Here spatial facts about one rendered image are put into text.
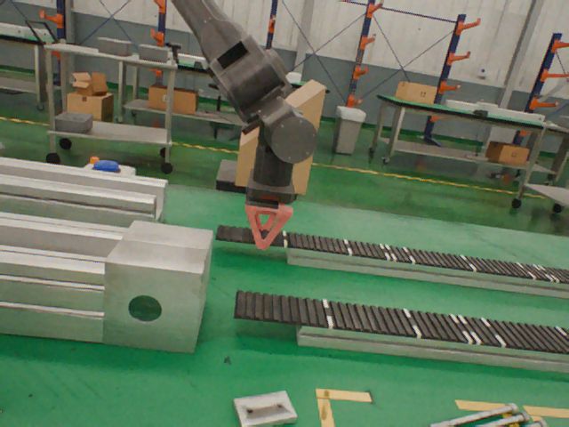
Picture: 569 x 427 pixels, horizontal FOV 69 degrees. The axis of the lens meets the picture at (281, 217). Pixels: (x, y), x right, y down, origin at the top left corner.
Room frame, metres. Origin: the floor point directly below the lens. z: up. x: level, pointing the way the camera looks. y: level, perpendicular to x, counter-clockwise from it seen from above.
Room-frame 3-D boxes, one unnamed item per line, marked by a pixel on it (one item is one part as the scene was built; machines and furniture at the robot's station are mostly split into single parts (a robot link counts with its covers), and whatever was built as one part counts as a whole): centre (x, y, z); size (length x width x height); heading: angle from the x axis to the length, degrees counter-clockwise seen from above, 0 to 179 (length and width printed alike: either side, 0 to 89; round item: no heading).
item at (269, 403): (0.28, -0.02, 0.78); 0.05 x 0.03 x 0.01; 114
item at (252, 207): (0.57, 0.02, 0.85); 0.07 x 0.07 x 0.09; 6
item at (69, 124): (3.40, 1.53, 0.50); 1.03 x 0.55 x 1.01; 109
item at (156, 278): (0.40, 0.11, 0.83); 0.12 x 0.09 x 0.10; 6
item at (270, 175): (0.59, 0.02, 0.92); 0.10 x 0.07 x 0.07; 6
